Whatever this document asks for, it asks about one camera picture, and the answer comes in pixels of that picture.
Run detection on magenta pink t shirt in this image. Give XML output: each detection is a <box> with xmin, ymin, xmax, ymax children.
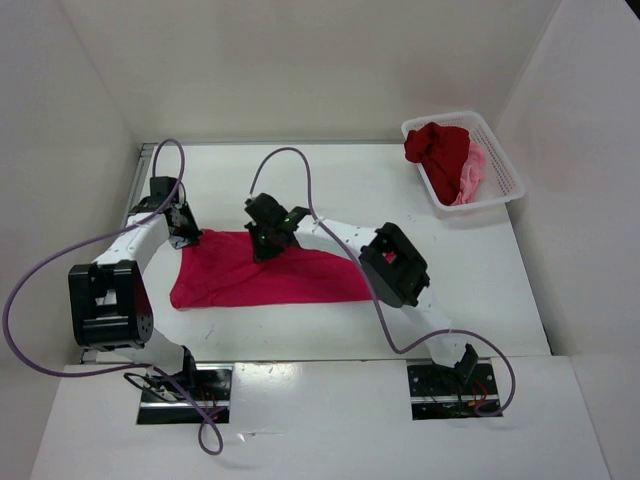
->
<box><xmin>169</xmin><ymin>229</ymin><xmax>371</xmax><ymax>310</ymax></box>

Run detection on dark red t shirt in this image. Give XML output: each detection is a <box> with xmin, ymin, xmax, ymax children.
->
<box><xmin>404</xmin><ymin>122</ymin><xmax>470</xmax><ymax>206</ymax></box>

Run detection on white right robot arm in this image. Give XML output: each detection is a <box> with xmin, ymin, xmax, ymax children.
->
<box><xmin>245</xmin><ymin>193</ymin><xmax>478</xmax><ymax>393</ymax></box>

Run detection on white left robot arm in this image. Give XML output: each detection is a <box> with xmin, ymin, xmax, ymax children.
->
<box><xmin>68</xmin><ymin>176</ymin><xmax>202</xmax><ymax>400</ymax></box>

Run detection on light pink t shirt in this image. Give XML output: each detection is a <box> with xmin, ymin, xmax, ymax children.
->
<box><xmin>452</xmin><ymin>142</ymin><xmax>486</xmax><ymax>206</ymax></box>

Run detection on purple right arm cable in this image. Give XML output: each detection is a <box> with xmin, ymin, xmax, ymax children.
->
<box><xmin>248</xmin><ymin>147</ymin><xmax>519</xmax><ymax>419</ymax></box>

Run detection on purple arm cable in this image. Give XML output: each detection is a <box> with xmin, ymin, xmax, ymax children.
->
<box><xmin>2</xmin><ymin>138</ymin><xmax>224</xmax><ymax>456</ymax></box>
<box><xmin>248</xmin><ymin>147</ymin><xmax>519</xmax><ymax>419</ymax></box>

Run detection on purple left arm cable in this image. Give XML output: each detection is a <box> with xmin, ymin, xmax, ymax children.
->
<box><xmin>2</xmin><ymin>138</ymin><xmax>224</xmax><ymax>456</ymax></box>

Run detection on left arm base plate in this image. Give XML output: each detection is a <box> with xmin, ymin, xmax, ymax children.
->
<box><xmin>123</xmin><ymin>363</ymin><xmax>233</xmax><ymax>425</ymax></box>

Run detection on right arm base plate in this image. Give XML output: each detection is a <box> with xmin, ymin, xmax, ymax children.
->
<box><xmin>406</xmin><ymin>361</ymin><xmax>501</xmax><ymax>421</ymax></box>

